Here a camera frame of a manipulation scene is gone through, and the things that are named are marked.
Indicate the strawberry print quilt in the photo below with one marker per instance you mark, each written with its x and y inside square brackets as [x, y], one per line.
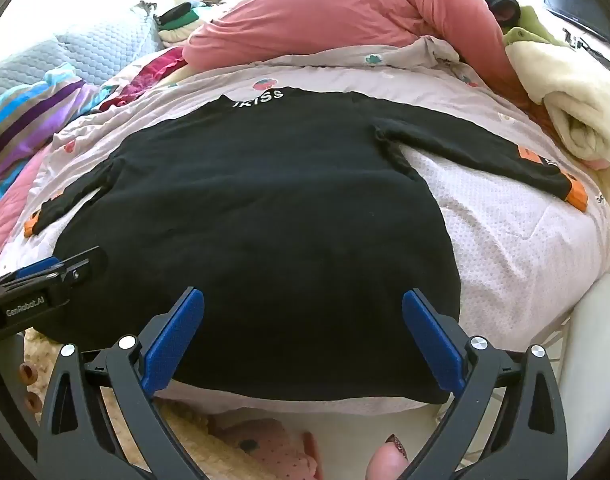
[510, 220]

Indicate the light green cloth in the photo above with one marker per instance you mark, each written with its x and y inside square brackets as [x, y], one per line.
[530, 25]

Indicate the white bed frame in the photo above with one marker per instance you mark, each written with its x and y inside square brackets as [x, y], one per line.
[595, 360]

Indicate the pink bed sheet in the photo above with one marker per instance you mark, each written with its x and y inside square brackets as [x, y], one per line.
[5, 220]

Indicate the cream fluffy rug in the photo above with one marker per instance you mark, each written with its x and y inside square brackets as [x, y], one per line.
[195, 422]

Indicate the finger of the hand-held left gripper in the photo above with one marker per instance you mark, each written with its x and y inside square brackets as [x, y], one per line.
[85, 267]
[35, 269]

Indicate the pink dotted slipper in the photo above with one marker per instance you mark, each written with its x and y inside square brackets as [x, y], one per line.
[270, 452]

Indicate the person's toe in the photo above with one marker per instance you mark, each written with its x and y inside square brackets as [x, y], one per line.
[385, 462]

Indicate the dark cloth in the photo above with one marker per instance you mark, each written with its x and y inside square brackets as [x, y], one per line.
[502, 10]

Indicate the blue-grey quilted pillow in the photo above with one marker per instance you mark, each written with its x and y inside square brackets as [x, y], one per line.
[85, 45]

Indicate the brown round object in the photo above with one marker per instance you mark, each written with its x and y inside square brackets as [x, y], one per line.
[32, 401]
[27, 374]

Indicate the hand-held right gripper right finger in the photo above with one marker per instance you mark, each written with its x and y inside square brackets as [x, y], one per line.
[432, 340]

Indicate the striped colourful blanket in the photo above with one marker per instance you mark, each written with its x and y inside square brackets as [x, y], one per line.
[30, 115]

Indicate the black sweater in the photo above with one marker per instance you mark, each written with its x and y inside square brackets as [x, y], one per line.
[260, 210]

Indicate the black folded garment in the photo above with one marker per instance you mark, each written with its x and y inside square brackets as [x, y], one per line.
[175, 11]

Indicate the red ruffled cloth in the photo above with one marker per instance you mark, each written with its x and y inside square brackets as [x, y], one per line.
[145, 77]

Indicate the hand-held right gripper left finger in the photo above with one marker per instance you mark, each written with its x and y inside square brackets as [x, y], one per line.
[172, 340]

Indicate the pink duvet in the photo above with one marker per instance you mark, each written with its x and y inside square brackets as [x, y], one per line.
[310, 25]

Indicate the cream fleece blanket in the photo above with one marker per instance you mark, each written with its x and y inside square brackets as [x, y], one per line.
[580, 105]

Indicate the green folded garment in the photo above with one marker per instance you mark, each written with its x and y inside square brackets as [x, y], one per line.
[185, 21]

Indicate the cream folded garment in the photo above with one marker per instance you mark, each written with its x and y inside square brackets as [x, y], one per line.
[177, 35]

